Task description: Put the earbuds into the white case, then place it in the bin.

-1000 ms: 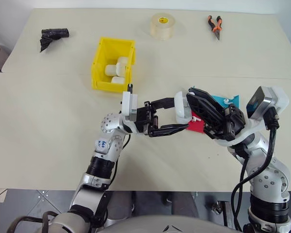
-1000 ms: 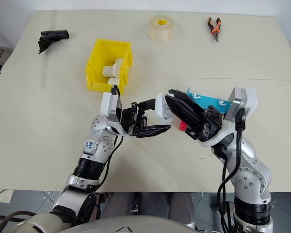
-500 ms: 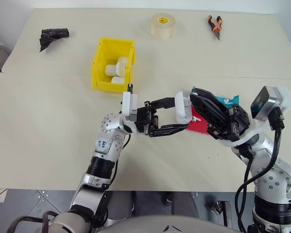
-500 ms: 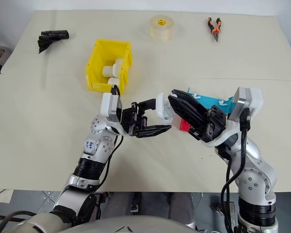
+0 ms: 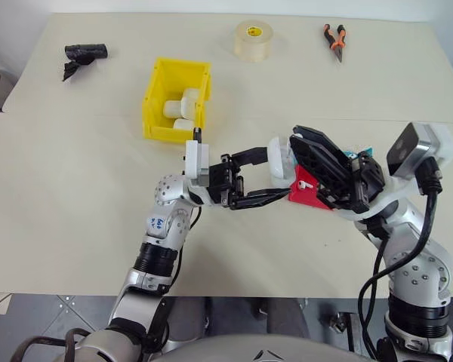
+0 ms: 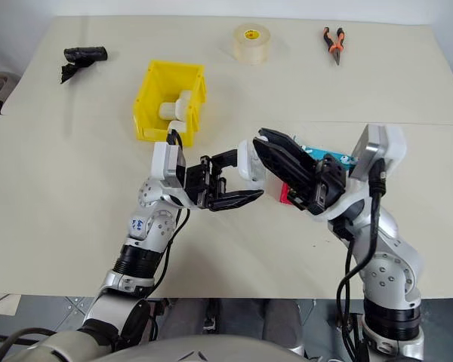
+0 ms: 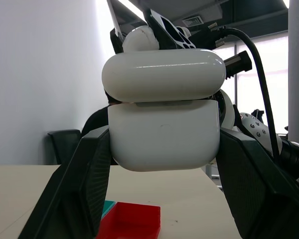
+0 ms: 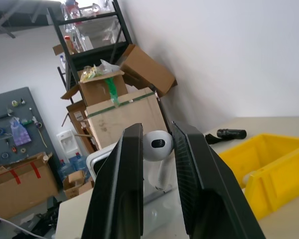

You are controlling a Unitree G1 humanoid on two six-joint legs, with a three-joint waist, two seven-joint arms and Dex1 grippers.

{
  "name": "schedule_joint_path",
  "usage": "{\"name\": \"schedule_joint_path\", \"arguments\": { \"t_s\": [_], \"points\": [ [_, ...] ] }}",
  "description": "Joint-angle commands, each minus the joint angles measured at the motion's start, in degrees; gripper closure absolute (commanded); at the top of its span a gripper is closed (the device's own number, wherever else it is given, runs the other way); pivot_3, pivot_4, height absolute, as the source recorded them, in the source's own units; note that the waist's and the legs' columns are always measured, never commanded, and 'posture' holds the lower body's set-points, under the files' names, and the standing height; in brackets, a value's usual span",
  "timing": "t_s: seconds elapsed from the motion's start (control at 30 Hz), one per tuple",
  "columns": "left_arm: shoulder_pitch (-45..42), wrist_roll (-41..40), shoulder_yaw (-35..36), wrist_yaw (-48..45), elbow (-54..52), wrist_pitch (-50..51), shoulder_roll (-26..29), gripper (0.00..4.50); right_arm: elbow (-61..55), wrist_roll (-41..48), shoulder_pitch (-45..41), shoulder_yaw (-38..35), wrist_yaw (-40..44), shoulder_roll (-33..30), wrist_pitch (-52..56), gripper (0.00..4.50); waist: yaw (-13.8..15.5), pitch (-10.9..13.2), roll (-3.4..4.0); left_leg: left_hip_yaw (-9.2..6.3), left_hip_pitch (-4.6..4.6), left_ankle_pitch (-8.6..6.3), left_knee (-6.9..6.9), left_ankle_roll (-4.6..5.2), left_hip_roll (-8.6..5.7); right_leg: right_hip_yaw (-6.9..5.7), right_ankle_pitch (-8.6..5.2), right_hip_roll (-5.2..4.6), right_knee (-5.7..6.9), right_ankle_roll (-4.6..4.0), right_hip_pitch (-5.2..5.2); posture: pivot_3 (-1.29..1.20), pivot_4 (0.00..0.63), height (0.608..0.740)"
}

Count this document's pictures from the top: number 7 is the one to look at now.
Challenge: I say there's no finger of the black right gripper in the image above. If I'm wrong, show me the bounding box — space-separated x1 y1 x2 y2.
106 0 147 54
143 8 196 50

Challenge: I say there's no white earbuds case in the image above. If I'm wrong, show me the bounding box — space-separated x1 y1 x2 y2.
101 48 226 173

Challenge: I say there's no red plastic bin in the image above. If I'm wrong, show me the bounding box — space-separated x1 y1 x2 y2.
96 201 161 239

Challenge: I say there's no teal plastic bin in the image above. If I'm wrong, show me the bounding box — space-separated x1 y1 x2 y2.
101 199 117 221

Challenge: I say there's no person in black clothes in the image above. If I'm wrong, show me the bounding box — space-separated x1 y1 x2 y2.
80 89 122 138

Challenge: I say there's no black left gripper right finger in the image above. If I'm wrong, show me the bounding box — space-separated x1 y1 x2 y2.
215 128 299 239

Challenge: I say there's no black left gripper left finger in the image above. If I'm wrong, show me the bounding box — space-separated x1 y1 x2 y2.
17 127 112 239

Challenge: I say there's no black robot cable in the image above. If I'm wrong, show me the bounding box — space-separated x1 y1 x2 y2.
224 27 282 164

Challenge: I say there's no dark office chair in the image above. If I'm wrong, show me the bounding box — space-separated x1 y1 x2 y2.
47 129 82 165

